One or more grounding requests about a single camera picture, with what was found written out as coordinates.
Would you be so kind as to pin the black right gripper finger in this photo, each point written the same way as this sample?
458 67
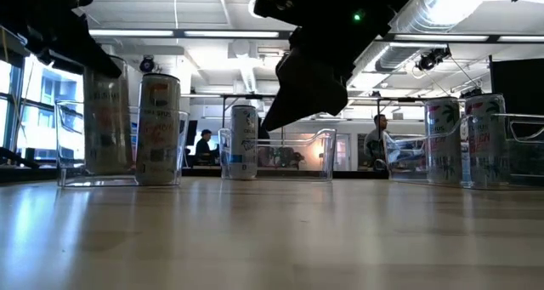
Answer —
306 90

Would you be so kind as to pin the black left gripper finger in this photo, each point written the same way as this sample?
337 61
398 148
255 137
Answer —
85 52

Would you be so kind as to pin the clear plastic bin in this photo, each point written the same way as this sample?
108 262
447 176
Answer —
404 158
297 154
68 145

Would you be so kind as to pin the Celsius Tropical Vibe can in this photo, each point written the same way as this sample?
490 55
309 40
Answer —
106 128
158 132

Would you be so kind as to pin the Celsius Arctic Vibe can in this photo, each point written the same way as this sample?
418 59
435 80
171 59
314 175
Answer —
243 145

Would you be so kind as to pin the Celsius Peach Vibe can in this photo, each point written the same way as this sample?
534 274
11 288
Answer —
444 145
486 145

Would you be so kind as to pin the bright window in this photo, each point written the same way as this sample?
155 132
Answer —
51 111

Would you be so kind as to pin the dark background equipment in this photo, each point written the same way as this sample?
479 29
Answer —
285 158

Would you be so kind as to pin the person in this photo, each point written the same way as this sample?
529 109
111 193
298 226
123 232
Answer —
376 143
205 147

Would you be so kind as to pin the long ceiling light bar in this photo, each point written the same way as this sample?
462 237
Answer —
231 34

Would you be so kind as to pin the black computer monitor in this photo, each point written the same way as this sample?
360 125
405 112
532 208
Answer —
192 132

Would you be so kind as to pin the large black panel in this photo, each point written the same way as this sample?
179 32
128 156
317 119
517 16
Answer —
518 81

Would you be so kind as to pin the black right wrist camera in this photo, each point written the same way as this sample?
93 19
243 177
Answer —
289 5

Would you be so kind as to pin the black ceiling dome camera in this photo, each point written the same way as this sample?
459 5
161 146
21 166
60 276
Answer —
147 64

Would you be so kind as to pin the black aluminium table frame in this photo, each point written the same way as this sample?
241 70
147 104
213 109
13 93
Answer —
204 174

